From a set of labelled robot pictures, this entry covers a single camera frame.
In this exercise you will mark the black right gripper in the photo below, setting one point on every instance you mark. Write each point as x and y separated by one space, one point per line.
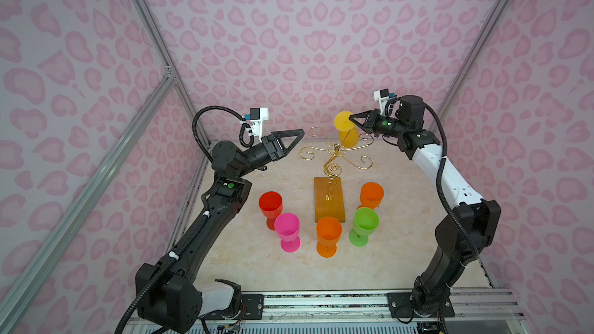
372 124

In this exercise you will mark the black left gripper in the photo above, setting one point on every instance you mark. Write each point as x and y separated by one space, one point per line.
275 149

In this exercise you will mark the yellow wine glass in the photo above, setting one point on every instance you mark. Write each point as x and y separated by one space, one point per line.
349 136

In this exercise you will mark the orange wine glass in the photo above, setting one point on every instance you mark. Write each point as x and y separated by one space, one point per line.
371 195
328 231

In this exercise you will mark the red wine glass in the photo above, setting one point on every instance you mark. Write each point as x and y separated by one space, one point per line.
271 206

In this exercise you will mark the pink wine glass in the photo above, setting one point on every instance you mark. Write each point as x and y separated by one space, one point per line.
287 227

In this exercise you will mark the green wine glass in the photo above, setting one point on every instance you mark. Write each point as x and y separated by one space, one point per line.
365 223

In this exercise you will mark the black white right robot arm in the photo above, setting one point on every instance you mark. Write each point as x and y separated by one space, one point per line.
471 221

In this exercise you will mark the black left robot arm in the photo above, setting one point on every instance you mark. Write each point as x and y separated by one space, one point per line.
165 292

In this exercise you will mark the amber wooden rack base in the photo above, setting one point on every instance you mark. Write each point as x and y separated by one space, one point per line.
328 198

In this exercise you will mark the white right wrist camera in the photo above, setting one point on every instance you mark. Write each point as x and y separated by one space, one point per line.
386 101

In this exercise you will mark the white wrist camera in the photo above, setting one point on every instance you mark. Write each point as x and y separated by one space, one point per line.
253 121
386 101

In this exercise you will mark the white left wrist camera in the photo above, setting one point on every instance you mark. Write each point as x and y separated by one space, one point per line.
253 121

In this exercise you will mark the gold wire glass rack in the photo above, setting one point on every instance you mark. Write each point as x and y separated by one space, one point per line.
331 167

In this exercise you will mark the aluminium floor edge rail left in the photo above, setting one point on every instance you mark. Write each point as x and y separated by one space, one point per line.
191 205

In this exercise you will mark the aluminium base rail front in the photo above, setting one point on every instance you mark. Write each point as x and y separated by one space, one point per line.
467 310

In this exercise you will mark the aluminium corner frame post right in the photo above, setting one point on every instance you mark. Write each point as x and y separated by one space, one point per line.
486 31

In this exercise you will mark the aluminium corner frame post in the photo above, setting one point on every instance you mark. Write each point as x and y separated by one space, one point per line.
155 35
486 31

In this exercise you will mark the aluminium corner frame post left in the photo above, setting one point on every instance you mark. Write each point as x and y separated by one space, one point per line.
155 35

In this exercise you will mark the aluminium diagonal frame bar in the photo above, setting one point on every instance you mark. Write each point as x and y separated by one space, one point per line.
31 281

